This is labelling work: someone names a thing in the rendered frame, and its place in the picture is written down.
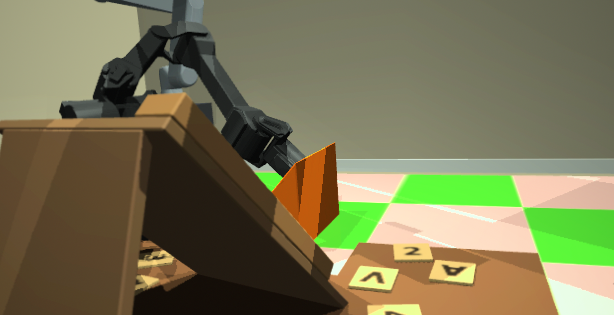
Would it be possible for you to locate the yellow letter tile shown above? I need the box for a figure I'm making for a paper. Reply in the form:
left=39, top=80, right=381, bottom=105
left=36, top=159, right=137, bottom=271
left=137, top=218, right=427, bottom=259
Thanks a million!
left=367, top=304, right=422, bottom=315
left=429, top=260, right=476, bottom=286
left=349, top=266, right=398, bottom=293
left=394, top=243, right=433, bottom=262

